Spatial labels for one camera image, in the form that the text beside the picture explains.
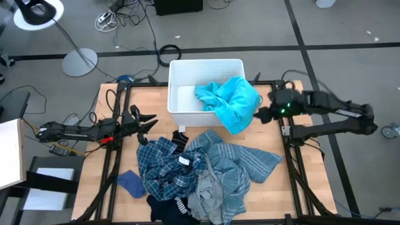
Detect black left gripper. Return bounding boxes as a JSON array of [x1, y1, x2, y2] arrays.
[[120, 104, 159, 146]]

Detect turquoise towel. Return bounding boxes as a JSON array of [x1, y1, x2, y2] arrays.
[[194, 76, 262, 136]]

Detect black striped sock with tag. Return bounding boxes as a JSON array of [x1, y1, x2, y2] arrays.
[[171, 125, 190, 154]]

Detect blue plaid shirt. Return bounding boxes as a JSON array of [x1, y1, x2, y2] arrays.
[[136, 136, 209, 202]]

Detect blue striped towel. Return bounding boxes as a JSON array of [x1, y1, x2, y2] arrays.
[[186, 129, 284, 225]]

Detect small blue sock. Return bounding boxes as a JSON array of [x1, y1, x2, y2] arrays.
[[116, 169, 148, 199]]

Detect navy shorts with white print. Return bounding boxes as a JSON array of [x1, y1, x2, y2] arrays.
[[146, 194, 201, 225]]

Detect grey t-shirt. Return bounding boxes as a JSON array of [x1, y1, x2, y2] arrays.
[[187, 170, 224, 225]]

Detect white plastic bin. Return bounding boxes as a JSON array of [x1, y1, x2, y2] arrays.
[[167, 58, 246, 128]]

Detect grey power adapter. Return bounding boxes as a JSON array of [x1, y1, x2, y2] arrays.
[[61, 112, 80, 126]]

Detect grey floor stand with pole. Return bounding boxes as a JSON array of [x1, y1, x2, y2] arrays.
[[49, 17, 99, 78]]

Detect black electronic device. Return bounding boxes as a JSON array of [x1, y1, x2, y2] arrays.
[[48, 144, 73, 158]]

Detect black box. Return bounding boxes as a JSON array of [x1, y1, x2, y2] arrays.
[[153, 0, 204, 16]]

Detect black cart with white panel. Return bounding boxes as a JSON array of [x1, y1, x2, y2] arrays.
[[12, 155, 86, 225]]

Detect grey caster wheel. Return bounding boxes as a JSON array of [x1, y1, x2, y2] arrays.
[[381, 122, 400, 139]]

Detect white object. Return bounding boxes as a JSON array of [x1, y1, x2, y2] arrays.
[[315, 0, 338, 9]]

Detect black flat panel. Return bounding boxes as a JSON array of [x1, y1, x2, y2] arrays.
[[0, 90, 31, 124]]

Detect white board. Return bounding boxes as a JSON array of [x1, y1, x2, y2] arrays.
[[0, 117, 26, 191]]

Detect black aluminium table frame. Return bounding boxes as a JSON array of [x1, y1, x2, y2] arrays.
[[74, 72, 340, 225]]

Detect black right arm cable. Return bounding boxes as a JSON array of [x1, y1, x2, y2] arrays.
[[280, 69, 313, 91]]

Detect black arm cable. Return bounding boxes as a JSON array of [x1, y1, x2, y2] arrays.
[[280, 69, 313, 91], [87, 88, 120, 125]]

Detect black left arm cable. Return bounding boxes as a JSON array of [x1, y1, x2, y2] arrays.
[[87, 88, 120, 125]]

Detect coiled blue cable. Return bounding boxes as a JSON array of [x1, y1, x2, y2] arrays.
[[116, 74, 138, 84]]

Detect coiled black cable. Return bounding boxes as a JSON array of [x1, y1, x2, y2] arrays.
[[158, 44, 183, 68]]

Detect yellow cable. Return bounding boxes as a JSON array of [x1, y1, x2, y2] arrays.
[[22, 117, 86, 156]]

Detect tangle of black cables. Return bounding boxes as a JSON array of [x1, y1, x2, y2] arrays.
[[104, 0, 159, 29]]

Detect white power strip with cord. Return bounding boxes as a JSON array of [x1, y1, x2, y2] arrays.
[[94, 10, 119, 33]]

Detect blue floor cable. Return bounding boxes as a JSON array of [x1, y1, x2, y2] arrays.
[[333, 199, 378, 219]]

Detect black plug with cable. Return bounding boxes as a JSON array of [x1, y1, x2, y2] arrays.
[[373, 205, 400, 220]]

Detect black ring-shaped object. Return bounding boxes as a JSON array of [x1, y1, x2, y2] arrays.
[[14, 0, 58, 26]]

